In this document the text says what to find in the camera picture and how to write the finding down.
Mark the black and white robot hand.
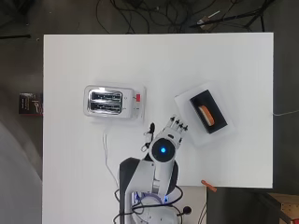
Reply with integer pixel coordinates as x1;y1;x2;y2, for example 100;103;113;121
141;115;189;153

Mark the slice of toast bread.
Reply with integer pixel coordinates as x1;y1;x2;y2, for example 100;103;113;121
198;105;216;126

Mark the white flat box stand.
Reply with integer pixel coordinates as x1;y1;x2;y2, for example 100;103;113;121
174;81;238;148
89;82;147;124

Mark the orange clamp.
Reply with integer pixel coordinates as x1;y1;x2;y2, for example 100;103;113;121
200;179;219;193

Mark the white steel two-slot toaster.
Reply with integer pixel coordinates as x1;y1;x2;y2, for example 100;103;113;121
83;84;136;119

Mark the black tripod stand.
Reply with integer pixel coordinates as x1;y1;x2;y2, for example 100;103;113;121
189;0;277;33

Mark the dark printed small box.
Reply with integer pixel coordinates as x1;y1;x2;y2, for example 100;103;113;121
18;92;44;116

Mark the white toaster power cable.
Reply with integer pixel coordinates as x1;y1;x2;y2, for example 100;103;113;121
102;122;121;189

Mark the thin white cable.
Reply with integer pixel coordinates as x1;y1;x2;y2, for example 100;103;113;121
273;108;299;118

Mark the tangle of black cables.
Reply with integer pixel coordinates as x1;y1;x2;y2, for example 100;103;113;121
94;0;195;35

